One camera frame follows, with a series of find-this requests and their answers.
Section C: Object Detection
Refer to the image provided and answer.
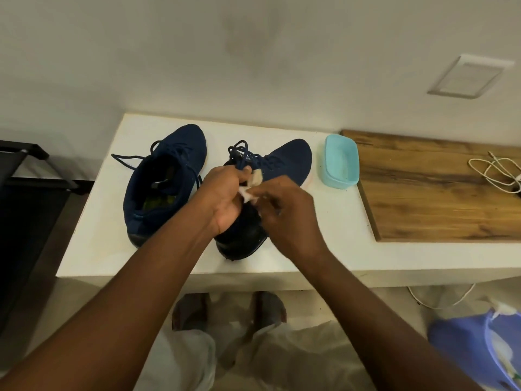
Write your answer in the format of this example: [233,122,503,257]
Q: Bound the person's left hand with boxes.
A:
[194,165,253,237]

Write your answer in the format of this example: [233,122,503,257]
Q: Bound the white shorts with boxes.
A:
[134,321,379,391]

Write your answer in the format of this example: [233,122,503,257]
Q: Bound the person's left forearm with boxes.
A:
[0,217,219,391]

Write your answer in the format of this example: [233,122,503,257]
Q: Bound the light blue plastic container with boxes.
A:
[323,133,360,190]

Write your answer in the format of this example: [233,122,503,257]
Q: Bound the person's left foot grey sock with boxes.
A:
[171,293,211,332]

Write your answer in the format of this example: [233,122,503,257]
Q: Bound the white spray bottle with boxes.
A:
[486,299,521,383]

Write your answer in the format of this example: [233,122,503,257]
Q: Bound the person's right foot grey sock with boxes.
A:
[251,292,288,330]

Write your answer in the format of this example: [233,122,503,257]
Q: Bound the white floor cable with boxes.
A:
[406,282,477,311]

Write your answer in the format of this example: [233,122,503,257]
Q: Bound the brown wooden board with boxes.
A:
[340,129,521,243]

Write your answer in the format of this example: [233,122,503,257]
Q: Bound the black shoe rack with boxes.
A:
[0,140,94,335]

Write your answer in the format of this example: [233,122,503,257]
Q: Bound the beige cleaning cloth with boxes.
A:
[238,168,263,206]

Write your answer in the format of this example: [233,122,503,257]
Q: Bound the blue plastic bag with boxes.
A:
[427,309,521,391]

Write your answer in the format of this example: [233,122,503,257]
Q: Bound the person's right hand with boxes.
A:
[244,174,331,265]

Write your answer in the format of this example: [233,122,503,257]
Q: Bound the coiled white charging cable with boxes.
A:
[467,152,521,196]

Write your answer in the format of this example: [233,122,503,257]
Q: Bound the person's foot grey sock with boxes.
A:
[171,293,211,332]
[251,292,288,330]

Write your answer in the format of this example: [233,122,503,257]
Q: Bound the white wall switch plate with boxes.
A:
[427,54,516,99]

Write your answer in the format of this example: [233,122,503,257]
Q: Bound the person's right forearm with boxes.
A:
[301,248,485,391]

